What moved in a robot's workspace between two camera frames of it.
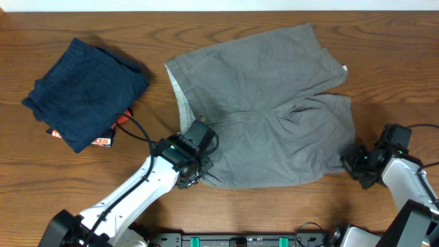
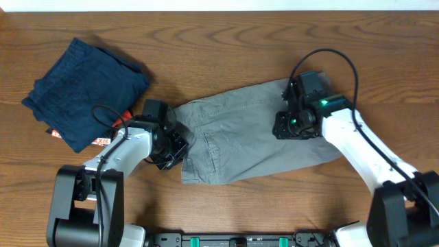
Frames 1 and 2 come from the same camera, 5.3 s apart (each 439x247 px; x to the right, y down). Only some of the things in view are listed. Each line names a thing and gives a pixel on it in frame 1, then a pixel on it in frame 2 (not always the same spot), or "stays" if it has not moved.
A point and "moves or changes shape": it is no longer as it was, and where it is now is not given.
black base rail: [301, 239] stays
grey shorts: [264, 95] moves or changes shape
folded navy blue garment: [82, 92] stays
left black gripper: [201, 168] → [176, 147]
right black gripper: [349, 158] → [282, 131]
